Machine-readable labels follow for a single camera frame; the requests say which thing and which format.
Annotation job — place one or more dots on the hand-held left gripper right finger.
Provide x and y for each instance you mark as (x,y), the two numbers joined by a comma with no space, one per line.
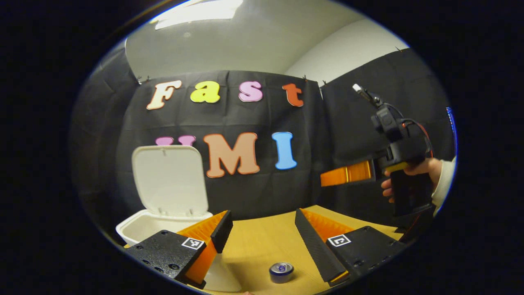
(315,250)

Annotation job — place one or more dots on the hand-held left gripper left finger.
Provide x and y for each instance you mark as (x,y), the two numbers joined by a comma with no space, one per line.
(223,233)

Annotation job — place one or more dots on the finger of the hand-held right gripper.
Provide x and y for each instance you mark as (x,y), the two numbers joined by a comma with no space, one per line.
(348,174)

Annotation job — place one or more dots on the blue pop can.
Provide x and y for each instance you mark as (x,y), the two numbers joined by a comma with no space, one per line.
(281,272)

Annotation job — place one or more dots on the white desktop garbage bin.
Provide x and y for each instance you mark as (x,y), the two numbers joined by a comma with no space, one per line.
(170,180)

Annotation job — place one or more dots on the wooden desktop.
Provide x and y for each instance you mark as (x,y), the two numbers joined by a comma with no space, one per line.
(262,241)

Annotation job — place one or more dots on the black backdrop cloth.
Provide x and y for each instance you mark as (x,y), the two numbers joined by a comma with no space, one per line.
(254,192)

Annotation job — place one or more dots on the ceiling light panel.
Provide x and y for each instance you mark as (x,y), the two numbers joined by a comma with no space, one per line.
(196,12)

